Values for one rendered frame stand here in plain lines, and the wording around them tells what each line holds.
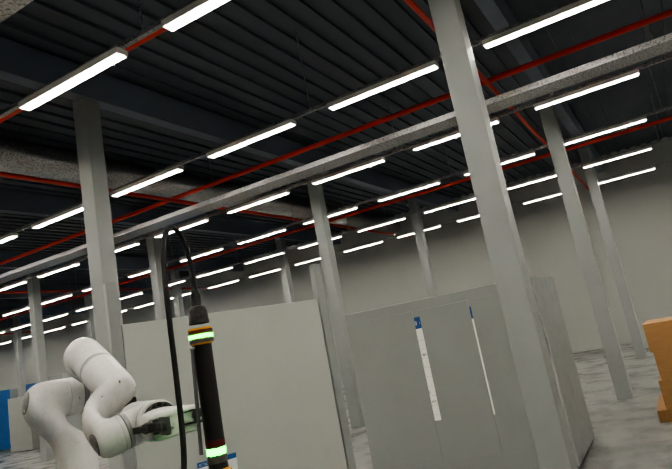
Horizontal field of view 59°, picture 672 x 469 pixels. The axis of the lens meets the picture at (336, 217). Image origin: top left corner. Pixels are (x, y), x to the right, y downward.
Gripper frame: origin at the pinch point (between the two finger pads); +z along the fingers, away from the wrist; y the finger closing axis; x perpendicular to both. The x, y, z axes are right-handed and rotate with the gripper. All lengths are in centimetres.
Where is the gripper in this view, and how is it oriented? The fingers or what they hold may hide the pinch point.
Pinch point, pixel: (188, 420)
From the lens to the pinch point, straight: 119.5
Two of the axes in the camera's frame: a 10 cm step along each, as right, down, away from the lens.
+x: -2.0, -9.6, 1.9
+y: -8.0, 0.4, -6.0
